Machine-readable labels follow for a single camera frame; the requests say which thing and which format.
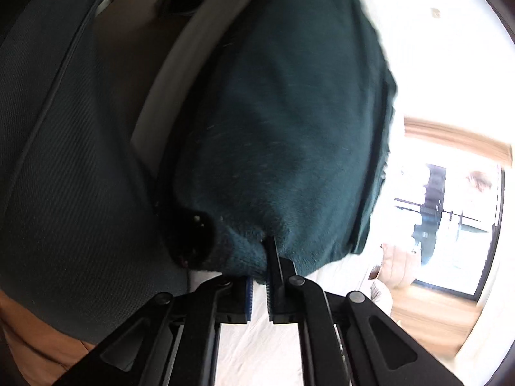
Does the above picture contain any tan curtain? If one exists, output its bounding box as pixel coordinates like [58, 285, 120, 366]
[392, 279, 481, 366]
[404, 116, 511, 165]

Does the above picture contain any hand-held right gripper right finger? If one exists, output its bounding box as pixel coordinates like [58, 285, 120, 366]
[261, 235, 463, 386]

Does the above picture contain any dark green sweater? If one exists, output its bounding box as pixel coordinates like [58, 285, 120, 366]
[161, 0, 399, 286]

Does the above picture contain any bed with white sheet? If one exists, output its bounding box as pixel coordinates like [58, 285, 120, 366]
[92, 0, 403, 386]

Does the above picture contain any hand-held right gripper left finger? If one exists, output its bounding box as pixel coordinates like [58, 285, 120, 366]
[52, 275, 254, 386]

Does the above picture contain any row of dark hanging clothes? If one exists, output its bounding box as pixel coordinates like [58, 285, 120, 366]
[412, 164, 448, 266]

